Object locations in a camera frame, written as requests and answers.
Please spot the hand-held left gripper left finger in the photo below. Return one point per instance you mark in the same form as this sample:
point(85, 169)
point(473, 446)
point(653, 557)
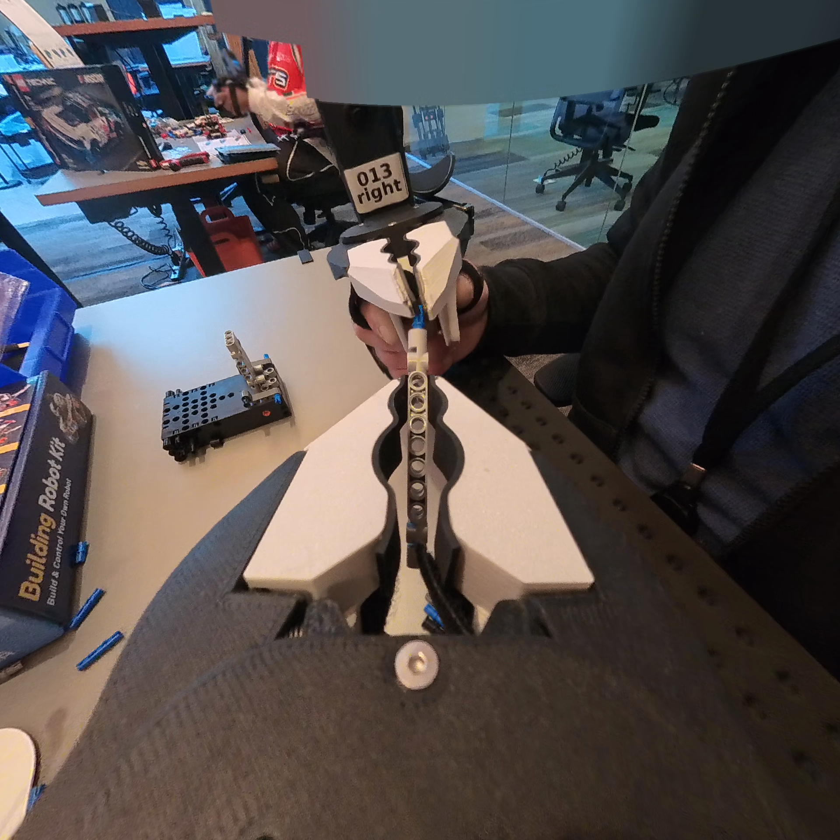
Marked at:
point(315, 525)

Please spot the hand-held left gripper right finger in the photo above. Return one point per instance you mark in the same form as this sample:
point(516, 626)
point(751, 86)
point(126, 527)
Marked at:
point(518, 525)

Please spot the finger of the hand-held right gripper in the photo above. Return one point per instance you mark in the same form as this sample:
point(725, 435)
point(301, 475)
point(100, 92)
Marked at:
point(374, 275)
point(439, 262)

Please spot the blue connector pin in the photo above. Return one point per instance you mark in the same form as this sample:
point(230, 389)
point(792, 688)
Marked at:
point(81, 552)
point(417, 318)

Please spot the light grey axle connector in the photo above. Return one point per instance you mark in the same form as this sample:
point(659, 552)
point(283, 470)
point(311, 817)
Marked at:
point(418, 348)

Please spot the long grey holed liftarm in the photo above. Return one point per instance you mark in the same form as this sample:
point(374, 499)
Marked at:
point(418, 446)

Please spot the black perforated motor block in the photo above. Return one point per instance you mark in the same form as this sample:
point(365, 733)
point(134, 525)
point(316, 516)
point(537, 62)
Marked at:
point(216, 413)

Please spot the grey frame piece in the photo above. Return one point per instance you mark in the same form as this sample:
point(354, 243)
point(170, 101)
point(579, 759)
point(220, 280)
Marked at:
point(253, 367)

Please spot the pile of small building pieces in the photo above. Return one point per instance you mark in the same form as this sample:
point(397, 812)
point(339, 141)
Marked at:
point(98, 649)

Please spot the person's right forearm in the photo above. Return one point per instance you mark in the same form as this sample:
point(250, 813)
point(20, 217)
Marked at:
point(558, 302)

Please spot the person's right hand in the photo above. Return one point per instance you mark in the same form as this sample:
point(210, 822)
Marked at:
point(387, 348)

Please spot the red plastic container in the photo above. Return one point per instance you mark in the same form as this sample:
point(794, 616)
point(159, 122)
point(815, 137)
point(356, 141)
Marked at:
point(229, 236)

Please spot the black chair armrest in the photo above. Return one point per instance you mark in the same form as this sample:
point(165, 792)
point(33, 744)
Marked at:
point(558, 380)

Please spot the black office chair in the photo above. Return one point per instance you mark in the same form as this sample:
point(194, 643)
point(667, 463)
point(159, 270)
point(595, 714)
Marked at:
point(590, 144)

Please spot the wooden table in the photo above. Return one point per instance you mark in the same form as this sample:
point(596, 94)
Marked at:
point(164, 180)

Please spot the person's dark jacket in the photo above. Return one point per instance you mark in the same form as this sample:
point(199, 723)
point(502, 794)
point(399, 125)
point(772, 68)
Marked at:
point(656, 295)

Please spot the blue robot kit box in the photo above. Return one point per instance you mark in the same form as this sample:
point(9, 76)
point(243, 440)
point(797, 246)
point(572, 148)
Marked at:
point(46, 499)

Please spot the black car kit box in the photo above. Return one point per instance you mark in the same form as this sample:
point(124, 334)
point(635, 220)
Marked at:
point(79, 118)

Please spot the person's blue shirt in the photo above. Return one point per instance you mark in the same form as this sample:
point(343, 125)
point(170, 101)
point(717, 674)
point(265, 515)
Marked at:
point(735, 328)

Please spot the black slanted pole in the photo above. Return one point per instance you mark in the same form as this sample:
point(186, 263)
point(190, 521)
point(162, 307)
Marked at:
point(39, 256)

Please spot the blue plastic bin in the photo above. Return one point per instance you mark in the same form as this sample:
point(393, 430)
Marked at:
point(39, 328)

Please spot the white book stand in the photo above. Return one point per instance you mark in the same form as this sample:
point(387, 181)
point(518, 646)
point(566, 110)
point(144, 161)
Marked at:
point(13, 768)

